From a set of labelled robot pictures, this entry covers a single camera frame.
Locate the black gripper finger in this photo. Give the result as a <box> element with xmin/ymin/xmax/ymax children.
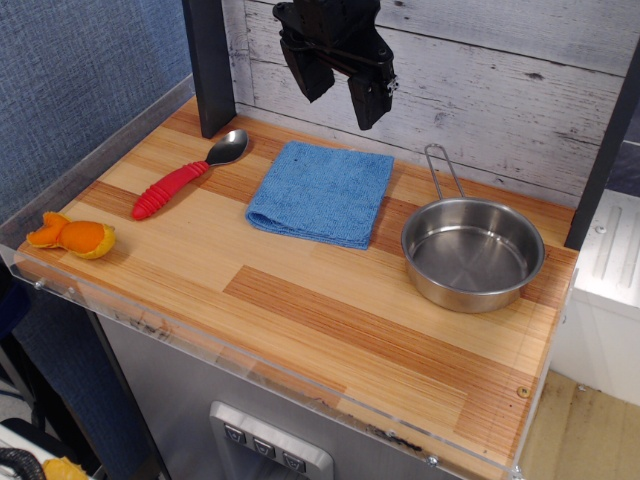
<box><xmin>348</xmin><ymin>75</ymin><xmax>392</xmax><ymax>130</ymax></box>
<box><xmin>280</xmin><ymin>40</ymin><xmax>335</xmax><ymax>103</ymax></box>

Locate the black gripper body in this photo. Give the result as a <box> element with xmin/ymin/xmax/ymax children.
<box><xmin>272</xmin><ymin>1</ymin><xmax>396</xmax><ymax>93</ymax></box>

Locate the stainless steel pot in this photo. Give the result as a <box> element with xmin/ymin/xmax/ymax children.
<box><xmin>401</xmin><ymin>143</ymin><xmax>545</xmax><ymax>314</ymax></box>

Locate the blue folded cloth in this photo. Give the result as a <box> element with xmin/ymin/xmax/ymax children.
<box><xmin>245</xmin><ymin>141</ymin><xmax>394</xmax><ymax>250</ymax></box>

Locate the clear acrylic table guard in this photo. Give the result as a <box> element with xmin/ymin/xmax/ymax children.
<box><xmin>1</xmin><ymin>80</ymin><xmax>577</xmax><ymax>479</ymax></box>

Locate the orange plush fish toy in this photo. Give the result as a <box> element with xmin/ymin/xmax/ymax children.
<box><xmin>26</xmin><ymin>212</ymin><xmax>116</xmax><ymax>260</ymax></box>

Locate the white ribbed appliance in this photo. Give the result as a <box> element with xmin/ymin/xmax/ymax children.
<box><xmin>551</xmin><ymin>190</ymin><xmax>639</xmax><ymax>405</ymax></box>

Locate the stainless steel cabinet front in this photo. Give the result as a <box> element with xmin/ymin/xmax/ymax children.
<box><xmin>98</xmin><ymin>316</ymin><xmax>451</xmax><ymax>479</ymax></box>

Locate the silver control panel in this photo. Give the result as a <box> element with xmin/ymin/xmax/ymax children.
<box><xmin>209</xmin><ymin>401</ymin><xmax>334</xmax><ymax>479</ymax></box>

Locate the yellow black object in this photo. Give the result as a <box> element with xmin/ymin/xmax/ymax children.
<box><xmin>1</xmin><ymin>448</ymin><xmax>89</xmax><ymax>480</ymax></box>

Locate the red handled metal spoon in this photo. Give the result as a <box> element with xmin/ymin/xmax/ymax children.
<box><xmin>131</xmin><ymin>129</ymin><xmax>249</xmax><ymax>221</ymax></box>

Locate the left dark vertical post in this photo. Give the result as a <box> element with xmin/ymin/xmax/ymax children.
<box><xmin>182</xmin><ymin>0</ymin><xmax>236</xmax><ymax>138</ymax></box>

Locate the dark vertical post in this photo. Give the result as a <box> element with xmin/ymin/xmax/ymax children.
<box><xmin>564</xmin><ymin>44</ymin><xmax>639</xmax><ymax>250</ymax></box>
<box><xmin>182</xmin><ymin>0</ymin><xmax>236</xmax><ymax>138</ymax></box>

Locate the right dark vertical post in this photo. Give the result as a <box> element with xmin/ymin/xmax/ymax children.
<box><xmin>564</xmin><ymin>44</ymin><xmax>639</xmax><ymax>250</ymax></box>

